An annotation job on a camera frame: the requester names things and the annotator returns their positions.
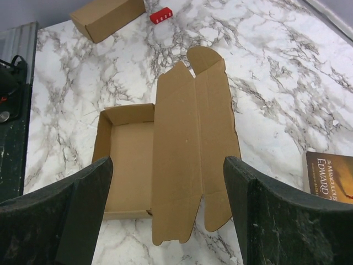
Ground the cardboard box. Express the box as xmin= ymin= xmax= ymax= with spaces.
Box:
xmin=92 ymin=46 xmax=240 ymax=246

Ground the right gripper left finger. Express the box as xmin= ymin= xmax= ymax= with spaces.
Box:
xmin=1 ymin=156 xmax=113 ymax=264

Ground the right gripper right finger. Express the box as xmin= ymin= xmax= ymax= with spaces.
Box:
xmin=223 ymin=156 xmax=352 ymax=264

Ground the black mounting rail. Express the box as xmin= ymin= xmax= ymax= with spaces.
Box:
xmin=1 ymin=22 xmax=39 ymax=202

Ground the small red block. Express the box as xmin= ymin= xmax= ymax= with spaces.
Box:
xmin=149 ymin=7 xmax=173 ymax=24

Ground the dark orange paperback book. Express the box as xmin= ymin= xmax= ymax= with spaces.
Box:
xmin=303 ymin=151 xmax=352 ymax=204

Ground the small cardboard piece left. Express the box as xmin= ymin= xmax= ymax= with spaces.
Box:
xmin=70 ymin=0 xmax=146 ymax=44

